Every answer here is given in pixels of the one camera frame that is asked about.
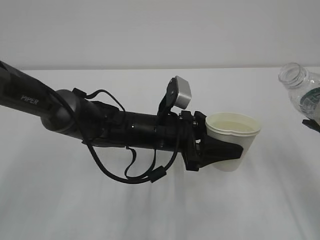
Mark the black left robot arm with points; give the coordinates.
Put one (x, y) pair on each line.
(77, 114)

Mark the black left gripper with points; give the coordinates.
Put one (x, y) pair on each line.
(181, 131)

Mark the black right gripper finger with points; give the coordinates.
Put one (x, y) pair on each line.
(312, 124)

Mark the white paper cup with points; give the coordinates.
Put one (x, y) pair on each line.
(232, 128)

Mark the clear green-label water bottle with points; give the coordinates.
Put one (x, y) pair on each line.
(303, 88)

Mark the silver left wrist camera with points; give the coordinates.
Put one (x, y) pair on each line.
(178, 94)

